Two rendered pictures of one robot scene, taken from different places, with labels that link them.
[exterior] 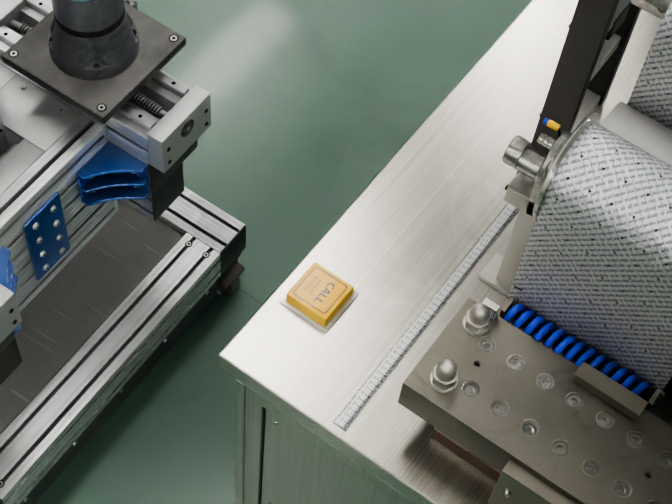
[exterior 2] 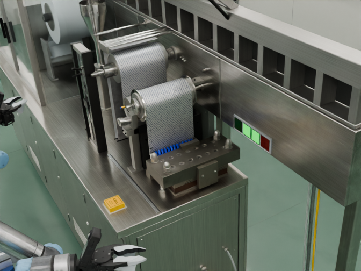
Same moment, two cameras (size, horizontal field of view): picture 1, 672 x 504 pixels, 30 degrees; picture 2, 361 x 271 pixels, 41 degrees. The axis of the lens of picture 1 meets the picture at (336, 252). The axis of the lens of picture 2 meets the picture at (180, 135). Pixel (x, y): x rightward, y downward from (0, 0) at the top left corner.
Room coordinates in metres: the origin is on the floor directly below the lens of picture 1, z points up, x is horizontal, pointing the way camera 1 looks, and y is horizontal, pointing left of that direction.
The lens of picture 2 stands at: (-0.23, 1.25, 2.24)
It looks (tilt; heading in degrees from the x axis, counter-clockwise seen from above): 31 degrees down; 302
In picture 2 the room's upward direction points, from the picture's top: 4 degrees counter-clockwise
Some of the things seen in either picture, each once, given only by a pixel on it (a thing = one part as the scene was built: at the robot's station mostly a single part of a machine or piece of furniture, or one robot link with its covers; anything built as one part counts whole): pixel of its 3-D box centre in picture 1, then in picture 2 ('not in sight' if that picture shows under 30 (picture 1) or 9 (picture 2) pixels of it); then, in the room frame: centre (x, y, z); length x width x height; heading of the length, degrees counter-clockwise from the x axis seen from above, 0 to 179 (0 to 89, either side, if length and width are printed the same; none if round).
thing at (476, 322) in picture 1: (478, 316); (154, 156); (0.83, -0.20, 1.05); 0.04 x 0.04 x 0.04
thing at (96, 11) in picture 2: not in sight; (92, 7); (1.51, -0.71, 1.50); 0.14 x 0.14 x 0.06
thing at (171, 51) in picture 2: not in sight; (167, 54); (1.01, -0.64, 1.33); 0.07 x 0.07 x 0.07; 61
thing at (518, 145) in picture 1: (516, 151); (121, 121); (1.00, -0.22, 1.18); 0.04 x 0.02 x 0.04; 151
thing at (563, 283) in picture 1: (600, 308); (171, 129); (0.82, -0.34, 1.11); 0.23 x 0.01 x 0.18; 61
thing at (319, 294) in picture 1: (319, 294); (114, 204); (0.91, 0.02, 0.91); 0.07 x 0.07 x 0.02; 61
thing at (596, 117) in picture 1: (566, 166); (138, 105); (0.94, -0.27, 1.25); 0.15 x 0.01 x 0.15; 151
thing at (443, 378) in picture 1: (445, 372); (166, 166); (0.74, -0.16, 1.05); 0.04 x 0.04 x 0.04
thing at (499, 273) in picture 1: (522, 220); (131, 142); (0.99, -0.25, 1.05); 0.06 x 0.05 x 0.31; 61
